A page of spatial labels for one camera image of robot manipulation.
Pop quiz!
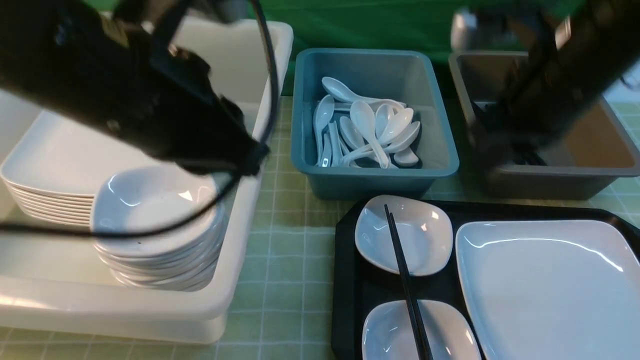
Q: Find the black serving tray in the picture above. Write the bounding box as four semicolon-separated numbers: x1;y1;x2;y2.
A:
331;199;640;360

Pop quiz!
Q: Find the green backdrop cloth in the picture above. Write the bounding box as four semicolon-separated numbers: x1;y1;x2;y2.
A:
85;0;586;96

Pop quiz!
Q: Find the stack of white plates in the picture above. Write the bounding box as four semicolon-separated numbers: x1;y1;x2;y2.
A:
4;180;94;228

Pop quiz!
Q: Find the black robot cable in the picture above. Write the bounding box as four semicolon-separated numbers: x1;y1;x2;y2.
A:
0;0;281;239

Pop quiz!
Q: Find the large white rice plate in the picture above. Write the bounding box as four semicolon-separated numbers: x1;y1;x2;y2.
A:
455;219;640;360

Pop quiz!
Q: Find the white soup spoon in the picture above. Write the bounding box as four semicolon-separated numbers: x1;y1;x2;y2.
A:
312;95;335;166
350;100;391;169
378;108;414;146
392;147;420;167
321;76;407;109

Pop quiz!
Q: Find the teal plastic bin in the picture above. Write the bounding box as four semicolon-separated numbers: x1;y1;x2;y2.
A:
290;48;460;201

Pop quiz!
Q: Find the white soup spoon top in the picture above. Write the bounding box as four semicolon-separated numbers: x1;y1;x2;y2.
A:
321;76;407;109

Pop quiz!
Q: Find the large white plastic tub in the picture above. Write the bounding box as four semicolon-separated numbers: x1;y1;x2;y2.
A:
1;16;271;344

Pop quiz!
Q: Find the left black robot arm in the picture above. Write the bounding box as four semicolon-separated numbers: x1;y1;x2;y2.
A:
0;0;268;176

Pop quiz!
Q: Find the stack of white bowls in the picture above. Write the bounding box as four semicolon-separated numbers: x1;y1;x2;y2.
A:
94;206;227;292

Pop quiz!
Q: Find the white bowl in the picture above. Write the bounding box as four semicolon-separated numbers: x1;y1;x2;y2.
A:
90;165;227;259
354;194;454;277
361;300;482;360

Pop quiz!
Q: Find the green checkered tablecloth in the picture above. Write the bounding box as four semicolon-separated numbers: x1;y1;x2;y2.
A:
0;96;640;360

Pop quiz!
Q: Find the brown plastic bin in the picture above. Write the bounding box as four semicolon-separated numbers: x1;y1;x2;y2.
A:
448;50;640;201

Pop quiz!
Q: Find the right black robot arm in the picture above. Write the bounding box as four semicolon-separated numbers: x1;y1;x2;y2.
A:
455;0;639;169

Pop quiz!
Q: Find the top square white plate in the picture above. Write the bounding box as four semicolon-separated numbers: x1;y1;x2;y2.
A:
1;111;158;197

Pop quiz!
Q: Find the white soup spoon left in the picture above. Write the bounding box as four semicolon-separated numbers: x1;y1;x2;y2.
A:
312;95;335;166

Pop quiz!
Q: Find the black chopstick pair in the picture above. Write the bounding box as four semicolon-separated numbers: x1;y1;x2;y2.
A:
384;204;433;360

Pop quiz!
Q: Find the white soup spoon lower right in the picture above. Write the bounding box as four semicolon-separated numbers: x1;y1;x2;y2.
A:
392;147;420;167

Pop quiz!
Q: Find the white soup spoon centre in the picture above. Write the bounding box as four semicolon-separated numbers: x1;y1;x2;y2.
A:
350;100;391;169

